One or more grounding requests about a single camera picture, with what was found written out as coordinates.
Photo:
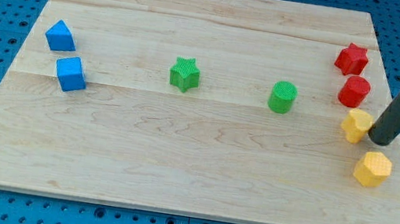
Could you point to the yellow heart block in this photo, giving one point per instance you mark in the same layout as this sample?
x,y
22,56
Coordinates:
x,y
356,124

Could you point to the blue cube block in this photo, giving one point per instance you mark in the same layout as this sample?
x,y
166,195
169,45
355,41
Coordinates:
x,y
70,74

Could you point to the red star block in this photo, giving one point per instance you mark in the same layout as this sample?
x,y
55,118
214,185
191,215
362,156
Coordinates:
x,y
352,60

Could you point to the green star block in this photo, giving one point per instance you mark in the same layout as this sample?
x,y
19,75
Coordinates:
x,y
184,74

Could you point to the blue triangular prism block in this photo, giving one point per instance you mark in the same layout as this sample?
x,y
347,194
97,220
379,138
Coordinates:
x,y
59,37

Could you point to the red cylinder block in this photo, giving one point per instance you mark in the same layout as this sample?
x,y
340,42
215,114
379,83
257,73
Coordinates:
x,y
354,91

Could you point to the light wooden board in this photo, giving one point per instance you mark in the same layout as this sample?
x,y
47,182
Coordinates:
x,y
131,139

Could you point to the yellow hexagon block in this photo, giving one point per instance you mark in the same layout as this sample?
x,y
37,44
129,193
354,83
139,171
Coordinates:
x,y
372,169

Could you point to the green cylinder block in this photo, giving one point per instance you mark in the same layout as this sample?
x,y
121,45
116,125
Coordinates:
x,y
282,97

